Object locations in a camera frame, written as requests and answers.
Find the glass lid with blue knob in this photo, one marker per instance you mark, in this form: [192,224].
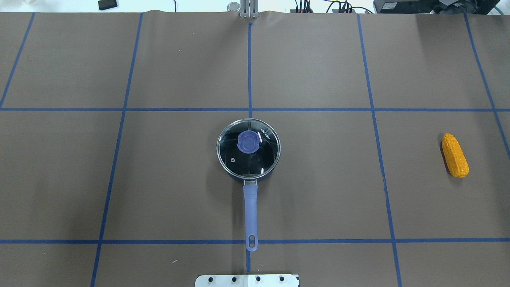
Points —
[248,149]

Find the blue saucepan with handle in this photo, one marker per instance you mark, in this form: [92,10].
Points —
[250,192]

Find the yellow corn cob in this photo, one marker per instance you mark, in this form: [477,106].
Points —
[454,157]

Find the small black box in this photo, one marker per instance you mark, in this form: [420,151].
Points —
[106,4]

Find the brown table mat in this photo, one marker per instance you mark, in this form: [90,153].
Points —
[160,150]

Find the aluminium frame post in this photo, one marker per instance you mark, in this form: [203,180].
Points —
[249,9]

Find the metal mounting plate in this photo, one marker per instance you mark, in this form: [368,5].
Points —
[248,280]

